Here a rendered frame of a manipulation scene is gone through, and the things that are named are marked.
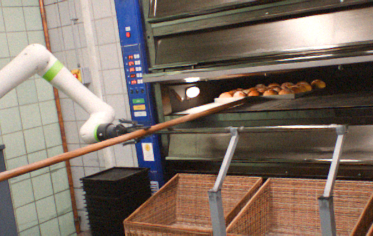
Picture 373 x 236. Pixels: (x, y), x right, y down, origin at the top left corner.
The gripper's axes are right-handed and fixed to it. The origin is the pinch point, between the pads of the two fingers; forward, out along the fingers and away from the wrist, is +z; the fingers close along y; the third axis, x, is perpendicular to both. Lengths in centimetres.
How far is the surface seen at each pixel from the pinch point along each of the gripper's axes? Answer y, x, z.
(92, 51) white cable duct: -41, -52, -80
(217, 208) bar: 31, 7, 40
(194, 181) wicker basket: 37, -50, -13
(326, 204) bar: 26, 7, 87
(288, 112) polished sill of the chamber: 2, -53, 46
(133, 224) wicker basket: 47, -5, -20
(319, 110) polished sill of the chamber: 2, -53, 62
